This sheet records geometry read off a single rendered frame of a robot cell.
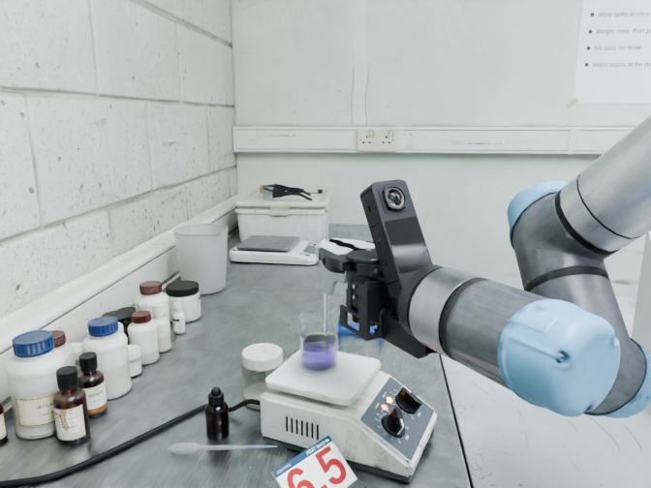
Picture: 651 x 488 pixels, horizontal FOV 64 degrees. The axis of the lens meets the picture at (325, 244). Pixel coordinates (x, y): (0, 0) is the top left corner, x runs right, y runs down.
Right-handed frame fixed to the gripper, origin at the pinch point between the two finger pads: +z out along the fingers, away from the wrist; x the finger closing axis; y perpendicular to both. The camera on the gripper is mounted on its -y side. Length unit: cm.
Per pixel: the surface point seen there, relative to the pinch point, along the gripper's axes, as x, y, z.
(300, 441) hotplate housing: -5.7, 23.9, -3.1
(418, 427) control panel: 7.4, 22.7, -9.7
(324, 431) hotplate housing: -3.9, 21.7, -5.6
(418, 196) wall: 101, 14, 102
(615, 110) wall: 157, -18, 61
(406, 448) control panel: 3.2, 22.6, -12.4
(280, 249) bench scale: 30, 21, 78
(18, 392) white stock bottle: -35.1, 18.9, 17.9
